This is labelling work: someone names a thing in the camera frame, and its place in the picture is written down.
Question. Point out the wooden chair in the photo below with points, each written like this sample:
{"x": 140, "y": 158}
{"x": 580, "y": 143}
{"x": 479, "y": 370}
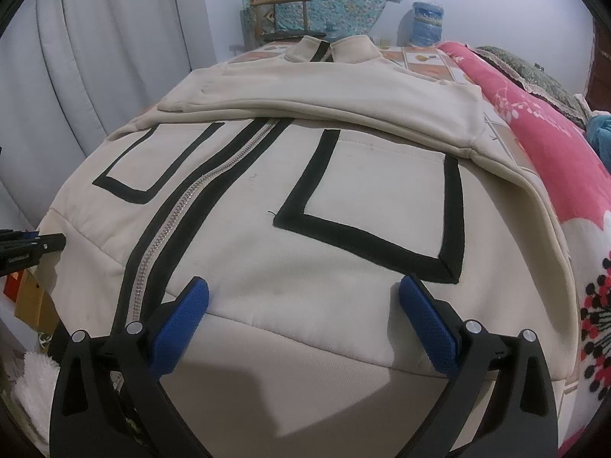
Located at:
{"x": 286, "y": 1}

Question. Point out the white curtain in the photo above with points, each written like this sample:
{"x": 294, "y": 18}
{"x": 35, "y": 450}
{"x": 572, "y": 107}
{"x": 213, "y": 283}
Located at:
{"x": 95, "y": 57}

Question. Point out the brown paper bag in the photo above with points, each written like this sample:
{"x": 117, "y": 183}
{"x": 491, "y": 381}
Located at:
{"x": 33, "y": 300}

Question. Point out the pink floral blanket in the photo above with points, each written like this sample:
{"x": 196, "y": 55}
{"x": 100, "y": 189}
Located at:
{"x": 549, "y": 152}

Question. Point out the white fluffy cloth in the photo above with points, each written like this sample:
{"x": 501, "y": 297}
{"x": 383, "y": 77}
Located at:
{"x": 33, "y": 381}

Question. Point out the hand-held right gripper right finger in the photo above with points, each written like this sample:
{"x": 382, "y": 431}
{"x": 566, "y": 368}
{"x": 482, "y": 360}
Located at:
{"x": 429, "y": 324}

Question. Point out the red gift bag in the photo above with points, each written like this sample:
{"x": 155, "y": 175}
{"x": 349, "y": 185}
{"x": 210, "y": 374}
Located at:
{"x": 10, "y": 284}

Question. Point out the brown wooden door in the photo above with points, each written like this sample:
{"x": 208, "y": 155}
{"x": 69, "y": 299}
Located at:
{"x": 601, "y": 67}

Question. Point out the green grey pillow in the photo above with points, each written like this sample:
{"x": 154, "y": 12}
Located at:
{"x": 534, "y": 76}

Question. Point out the orange checked bed sheet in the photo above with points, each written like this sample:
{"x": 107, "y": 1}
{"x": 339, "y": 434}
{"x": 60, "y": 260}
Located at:
{"x": 420, "y": 64}

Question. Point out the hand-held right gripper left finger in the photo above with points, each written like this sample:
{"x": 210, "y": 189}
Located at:
{"x": 184, "y": 315}

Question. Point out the blue water bottle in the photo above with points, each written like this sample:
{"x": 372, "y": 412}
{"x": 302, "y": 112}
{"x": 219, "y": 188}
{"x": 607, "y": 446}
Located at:
{"x": 427, "y": 24}

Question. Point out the beige zip jacket black trim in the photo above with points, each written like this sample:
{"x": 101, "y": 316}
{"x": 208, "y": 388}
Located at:
{"x": 334, "y": 257}

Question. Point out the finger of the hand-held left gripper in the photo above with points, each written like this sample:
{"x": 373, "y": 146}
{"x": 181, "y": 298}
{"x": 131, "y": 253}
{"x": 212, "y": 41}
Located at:
{"x": 28, "y": 245}

